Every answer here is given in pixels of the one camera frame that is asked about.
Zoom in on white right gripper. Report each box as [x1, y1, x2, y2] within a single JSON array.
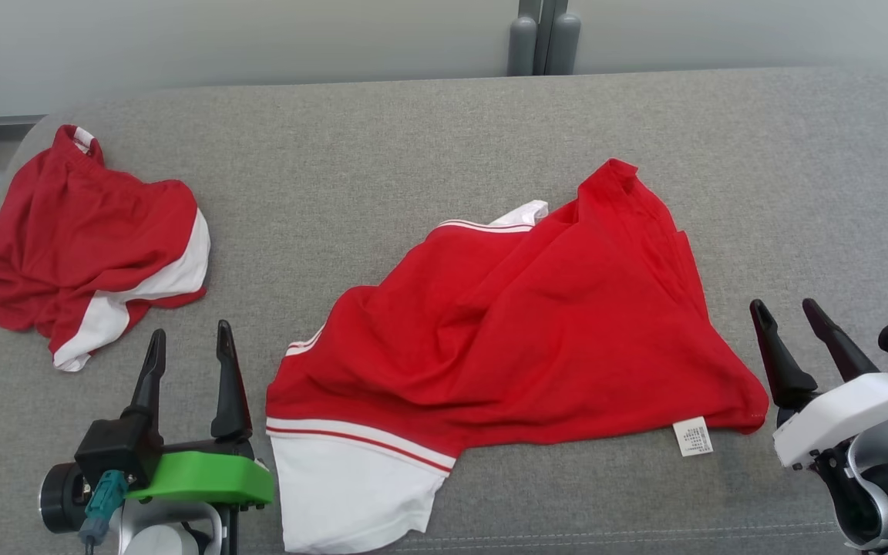
[[749, 298, 888, 469]]

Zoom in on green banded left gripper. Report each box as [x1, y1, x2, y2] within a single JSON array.
[[122, 320, 275, 507]]

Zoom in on red shorts with white panels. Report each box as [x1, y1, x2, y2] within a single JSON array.
[[0, 125, 211, 372]]

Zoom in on red shirt with white sleeves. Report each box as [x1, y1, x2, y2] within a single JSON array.
[[265, 158, 770, 554]]

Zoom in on left camera cable teal plug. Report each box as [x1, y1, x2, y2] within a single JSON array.
[[78, 470, 130, 550]]

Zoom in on grey metal double post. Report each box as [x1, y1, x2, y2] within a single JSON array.
[[507, 0, 582, 76]]

